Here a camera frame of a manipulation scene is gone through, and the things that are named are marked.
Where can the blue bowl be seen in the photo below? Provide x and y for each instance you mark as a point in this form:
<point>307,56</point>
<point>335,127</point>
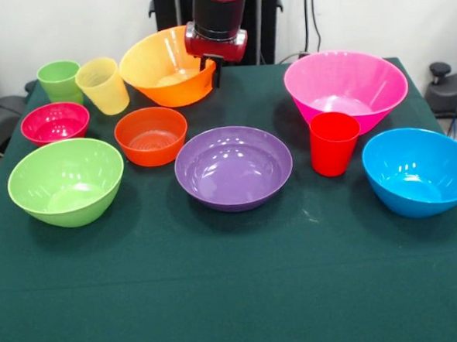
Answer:
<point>419,175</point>

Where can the light green bowl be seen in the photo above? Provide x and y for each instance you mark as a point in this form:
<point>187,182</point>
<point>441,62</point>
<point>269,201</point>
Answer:
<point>66,184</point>

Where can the dark green tablecloth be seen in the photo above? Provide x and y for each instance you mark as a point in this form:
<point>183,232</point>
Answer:
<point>235,287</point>

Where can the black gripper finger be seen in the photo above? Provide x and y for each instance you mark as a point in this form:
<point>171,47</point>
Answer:
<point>203,64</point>
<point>218,76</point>

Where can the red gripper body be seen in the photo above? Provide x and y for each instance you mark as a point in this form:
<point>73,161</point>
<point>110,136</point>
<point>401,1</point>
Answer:
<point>221,49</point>

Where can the small orange-red bowl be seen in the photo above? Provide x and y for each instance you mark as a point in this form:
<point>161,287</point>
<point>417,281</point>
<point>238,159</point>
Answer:
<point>151,141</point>

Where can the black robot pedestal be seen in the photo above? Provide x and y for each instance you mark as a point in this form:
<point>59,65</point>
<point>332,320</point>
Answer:
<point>168,8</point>

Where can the yellow cup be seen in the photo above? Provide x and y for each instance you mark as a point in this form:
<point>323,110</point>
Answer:
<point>105,89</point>

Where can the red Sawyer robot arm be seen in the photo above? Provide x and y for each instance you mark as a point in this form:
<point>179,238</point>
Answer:
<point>217,13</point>

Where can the purple bowl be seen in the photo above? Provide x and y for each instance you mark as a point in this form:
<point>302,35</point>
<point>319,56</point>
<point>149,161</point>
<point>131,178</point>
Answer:
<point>232,170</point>

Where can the large orange bowl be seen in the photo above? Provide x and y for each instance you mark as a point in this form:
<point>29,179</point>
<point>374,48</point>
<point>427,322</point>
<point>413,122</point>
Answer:
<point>160,66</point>

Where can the green cup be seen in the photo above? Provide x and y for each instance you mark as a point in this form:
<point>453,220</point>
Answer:
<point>58,80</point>

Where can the small crimson bowl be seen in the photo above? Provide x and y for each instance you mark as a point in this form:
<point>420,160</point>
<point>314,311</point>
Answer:
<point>55,123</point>

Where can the large pink bowl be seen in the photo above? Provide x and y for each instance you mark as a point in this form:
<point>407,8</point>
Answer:
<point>347,82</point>

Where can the red cup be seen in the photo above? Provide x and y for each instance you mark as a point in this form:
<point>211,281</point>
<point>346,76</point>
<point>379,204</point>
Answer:
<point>334,149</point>

